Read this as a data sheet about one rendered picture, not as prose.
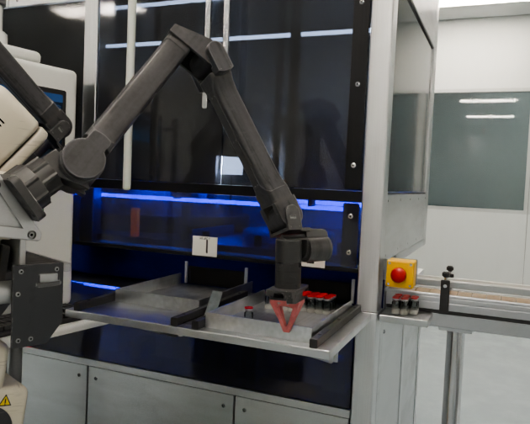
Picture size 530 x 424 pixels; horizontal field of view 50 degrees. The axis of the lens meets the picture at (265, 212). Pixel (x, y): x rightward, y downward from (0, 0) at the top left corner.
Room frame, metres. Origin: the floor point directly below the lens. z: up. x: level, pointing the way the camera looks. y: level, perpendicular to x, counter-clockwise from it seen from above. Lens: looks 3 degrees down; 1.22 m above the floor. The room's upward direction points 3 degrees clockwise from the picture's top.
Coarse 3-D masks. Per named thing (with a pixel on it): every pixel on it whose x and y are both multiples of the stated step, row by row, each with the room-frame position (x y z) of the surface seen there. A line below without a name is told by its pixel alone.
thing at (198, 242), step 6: (198, 240) 1.75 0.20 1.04; (204, 240) 1.74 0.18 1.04; (210, 240) 1.73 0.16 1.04; (216, 240) 1.72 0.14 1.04; (198, 246) 1.75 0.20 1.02; (204, 246) 1.74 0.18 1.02; (210, 246) 1.73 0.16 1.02; (216, 246) 1.72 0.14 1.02; (198, 252) 1.74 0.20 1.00; (204, 252) 1.74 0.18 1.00; (210, 252) 1.73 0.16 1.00; (216, 252) 1.72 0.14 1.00
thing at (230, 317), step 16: (240, 304) 1.48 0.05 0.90; (256, 304) 1.57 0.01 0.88; (208, 320) 1.32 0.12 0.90; (224, 320) 1.30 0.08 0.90; (240, 320) 1.28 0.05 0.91; (256, 320) 1.27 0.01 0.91; (272, 320) 1.41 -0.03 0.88; (288, 320) 1.41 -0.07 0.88; (304, 320) 1.42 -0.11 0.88; (320, 320) 1.43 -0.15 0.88; (272, 336) 1.25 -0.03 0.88; (288, 336) 1.24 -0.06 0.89; (304, 336) 1.22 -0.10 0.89
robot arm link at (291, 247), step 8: (280, 240) 1.21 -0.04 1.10; (288, 240) 1.21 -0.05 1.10; (296, 240) 1.22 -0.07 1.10; (304, 240) 1.24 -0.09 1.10; (280, 248) 1.21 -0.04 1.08; (288, 248) 1.20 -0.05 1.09; (296, 248) 1.21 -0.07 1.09; (304, 248) 1.24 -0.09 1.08; (280, 256) 1.21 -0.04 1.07; (288, 256) 1.20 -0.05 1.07; (296, 256) 1.21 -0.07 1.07; (304, 256) 1.24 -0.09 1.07
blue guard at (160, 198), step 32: (96, 192) 1.90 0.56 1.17; (128, 192) 1.85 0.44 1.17; (160, 192) 1.80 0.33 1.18; (96, 224) 1.90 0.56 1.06; (128, 224) 1.85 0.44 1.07; (160, 224) 1.80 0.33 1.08; (192, 224) 1.76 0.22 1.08; (224, 224) 1.71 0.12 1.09; (256, 224) 1.67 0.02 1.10; (320, 224) 1.60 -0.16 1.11; (352, 224) 1.56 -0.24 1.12; (256, 256) 1.67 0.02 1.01; (352, 256) 1.56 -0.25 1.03
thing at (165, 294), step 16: (128, 288) 1.59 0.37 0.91; (144, 288) 1.67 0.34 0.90; (160, 288) 1.75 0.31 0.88; (176, 288) 1.77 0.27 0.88; (192, 288) 1.78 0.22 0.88; (208, 288) 1.79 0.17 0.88; (240, 288) 1.68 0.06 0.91; (144, 304) 1.51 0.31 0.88; (160, 304) 1.49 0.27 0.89; (176, 304) 1.47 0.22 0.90; (192, 304) 1.45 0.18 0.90
